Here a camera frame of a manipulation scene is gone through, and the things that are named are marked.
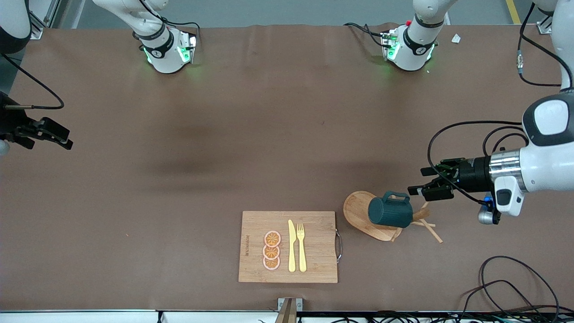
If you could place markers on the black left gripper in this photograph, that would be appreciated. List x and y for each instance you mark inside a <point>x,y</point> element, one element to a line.
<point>475,173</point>

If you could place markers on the white table edge rail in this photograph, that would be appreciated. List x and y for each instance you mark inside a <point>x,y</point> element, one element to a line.
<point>89,317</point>

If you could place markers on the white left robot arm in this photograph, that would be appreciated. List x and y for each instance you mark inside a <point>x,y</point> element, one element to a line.
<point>551,157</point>

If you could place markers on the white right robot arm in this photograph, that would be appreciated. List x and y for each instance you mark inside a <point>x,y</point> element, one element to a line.
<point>166,54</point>

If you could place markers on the aluminium frame struts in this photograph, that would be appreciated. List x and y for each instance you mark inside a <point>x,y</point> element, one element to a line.
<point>38,31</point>

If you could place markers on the yellow plastic fork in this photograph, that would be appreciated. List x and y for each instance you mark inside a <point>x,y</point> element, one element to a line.
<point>302,251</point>

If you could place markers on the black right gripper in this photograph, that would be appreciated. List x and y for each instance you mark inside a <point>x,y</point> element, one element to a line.
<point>10,122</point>

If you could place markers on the aluminium profile bar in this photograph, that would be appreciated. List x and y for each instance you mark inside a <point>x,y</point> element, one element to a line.
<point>544,28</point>

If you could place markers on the metal mount bracket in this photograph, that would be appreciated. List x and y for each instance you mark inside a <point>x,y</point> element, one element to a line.
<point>289,307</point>

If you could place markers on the yellow plastic knife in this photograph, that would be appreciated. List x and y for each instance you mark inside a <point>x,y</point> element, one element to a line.
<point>292,251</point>

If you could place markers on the brown table cover mat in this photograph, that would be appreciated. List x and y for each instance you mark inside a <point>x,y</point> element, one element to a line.
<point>224,134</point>

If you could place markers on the dark green ribbed cup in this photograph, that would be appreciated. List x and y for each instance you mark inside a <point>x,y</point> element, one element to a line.
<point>390,213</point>

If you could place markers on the wooden cup rack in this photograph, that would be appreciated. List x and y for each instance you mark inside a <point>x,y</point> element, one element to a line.
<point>358,211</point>

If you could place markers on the wooden cutting board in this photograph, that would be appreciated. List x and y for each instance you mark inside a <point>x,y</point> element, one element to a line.
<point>318,251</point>

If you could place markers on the orange slice toy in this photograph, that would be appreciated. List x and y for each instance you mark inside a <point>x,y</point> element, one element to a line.
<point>272,238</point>
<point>271,252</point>

